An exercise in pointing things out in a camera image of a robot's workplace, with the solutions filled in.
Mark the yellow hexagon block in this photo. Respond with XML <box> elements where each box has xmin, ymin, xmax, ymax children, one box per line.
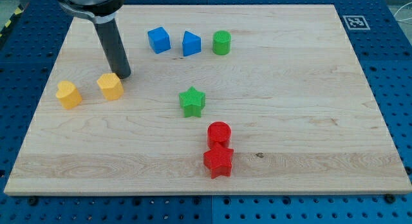
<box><xmin>97</xmin><ymin>73</ymin><xmax>124</xmax><ymax>100</ymax></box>

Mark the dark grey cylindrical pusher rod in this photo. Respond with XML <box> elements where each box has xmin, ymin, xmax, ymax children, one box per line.
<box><xmin>94</xmin><ymin>19</ymin><xmax>131</xmax><ymax>79</ymax></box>

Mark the red star block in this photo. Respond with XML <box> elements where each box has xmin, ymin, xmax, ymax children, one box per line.
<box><xmin>203</xmin><ymin>143</ymin><xmax>234</xmax><ymax>179</ymax></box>

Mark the blue triangle block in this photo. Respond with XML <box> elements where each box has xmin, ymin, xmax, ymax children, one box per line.
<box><xmin>182</xmin><ymin>31</ymin><xmax>201</xmax><ymax>57</ymax></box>

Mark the white cable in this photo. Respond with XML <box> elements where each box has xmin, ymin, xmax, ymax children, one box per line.
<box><xmin>392</xmin><ymin>1</ymin><xmax>412</xmax><ymax>25</ymax></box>

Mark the blue cube block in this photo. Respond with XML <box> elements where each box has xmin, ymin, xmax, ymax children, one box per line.
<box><xmin>147</xmin><ymin>27</ymin><xmax>171</xmax><ymax>54</ymax></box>

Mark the red cylinder block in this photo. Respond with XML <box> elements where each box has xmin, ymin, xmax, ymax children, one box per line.
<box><xmin>207</xmin><ymin>121</ymin><xmax>232</xmax><ymax>148</ymax></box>

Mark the green star block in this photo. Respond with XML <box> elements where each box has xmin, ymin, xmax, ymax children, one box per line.
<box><xmin>179</xmin><ymin>86</ymin><xmax>206</xmax><ymax>118</ymax></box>

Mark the yellow heart block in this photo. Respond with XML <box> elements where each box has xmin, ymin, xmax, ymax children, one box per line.
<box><xmin>55</xmin><ymin>80</ymin><xmax>82</xmax><ymax>109</ymax></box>

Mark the light wooden board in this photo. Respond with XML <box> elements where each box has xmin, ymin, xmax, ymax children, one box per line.
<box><xmin>5</xmin><ymin>5</ymin><xmax>411</xmax><ymax>196</ymax></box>

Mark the black board clamp bolt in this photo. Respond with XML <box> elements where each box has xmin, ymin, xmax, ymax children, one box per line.
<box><xmin>384</xmin><ymin>194</ymin><xmax>396</xmax><ymax>204</ymax></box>
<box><xmin>27</xmin><ymin>196</ymin><xmax>39</xmax><ymax>206</ymax></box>

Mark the white fiducial marker tag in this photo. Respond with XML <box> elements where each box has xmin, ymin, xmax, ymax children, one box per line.
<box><xmin>342</xmin><ymin>15</ymin><xmax>370</xmax><ymax>31</ymax></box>

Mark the green cylinder block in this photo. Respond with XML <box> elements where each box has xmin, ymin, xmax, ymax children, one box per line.
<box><xmin>212</xmin><ymin>30</ymin><xmax>231</xmax><ymax>55</ymax></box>

